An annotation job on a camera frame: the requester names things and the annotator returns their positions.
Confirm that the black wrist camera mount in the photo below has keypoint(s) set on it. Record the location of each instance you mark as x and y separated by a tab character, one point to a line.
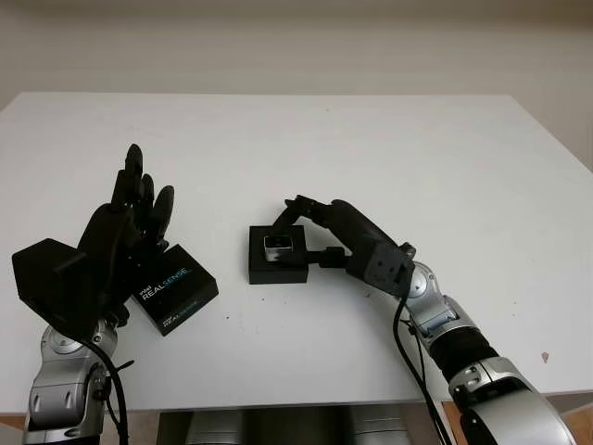
46	278
384	269

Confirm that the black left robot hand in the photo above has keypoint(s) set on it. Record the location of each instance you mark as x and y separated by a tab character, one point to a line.
111	241

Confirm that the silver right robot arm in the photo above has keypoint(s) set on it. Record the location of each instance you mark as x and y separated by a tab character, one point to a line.
472	343

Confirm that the black box base with insert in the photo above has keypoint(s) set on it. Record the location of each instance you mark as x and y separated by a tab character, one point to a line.
278	271

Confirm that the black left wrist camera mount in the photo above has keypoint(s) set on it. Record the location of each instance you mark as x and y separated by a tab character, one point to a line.
46	278

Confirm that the grey left robot leg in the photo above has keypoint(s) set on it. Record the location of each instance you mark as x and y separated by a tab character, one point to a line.
213	428

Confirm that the dark robot pelvis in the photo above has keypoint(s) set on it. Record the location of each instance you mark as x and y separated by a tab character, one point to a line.
296	428

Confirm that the black RealSense box lid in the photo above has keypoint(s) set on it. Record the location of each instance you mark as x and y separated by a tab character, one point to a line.
185	287

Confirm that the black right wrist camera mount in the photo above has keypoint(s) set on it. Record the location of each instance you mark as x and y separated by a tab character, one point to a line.
384	269

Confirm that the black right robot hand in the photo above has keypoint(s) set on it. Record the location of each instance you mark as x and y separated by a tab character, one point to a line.
357	227

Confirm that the small silver depth camera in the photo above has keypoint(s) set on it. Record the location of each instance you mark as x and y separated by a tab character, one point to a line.
278	245

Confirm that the grey right robot leg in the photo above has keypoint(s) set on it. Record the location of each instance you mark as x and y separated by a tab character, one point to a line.
377	428

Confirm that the grey robot leg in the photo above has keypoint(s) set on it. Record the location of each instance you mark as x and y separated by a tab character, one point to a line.
213	428
377	428

